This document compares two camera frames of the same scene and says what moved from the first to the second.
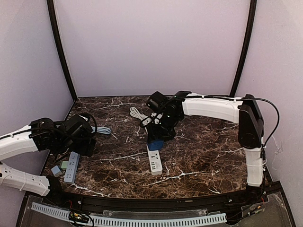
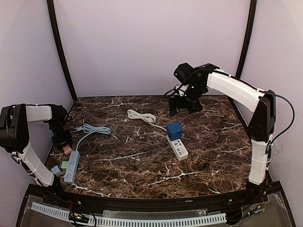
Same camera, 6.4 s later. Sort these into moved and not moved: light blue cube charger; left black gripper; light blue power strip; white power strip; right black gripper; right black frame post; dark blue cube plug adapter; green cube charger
Moved: white power strip; left black gripper; dark blue cube plug adapter; right black gripper
Not moved: light blue power strip; right black frame post; light blue cube charger; green cube charger
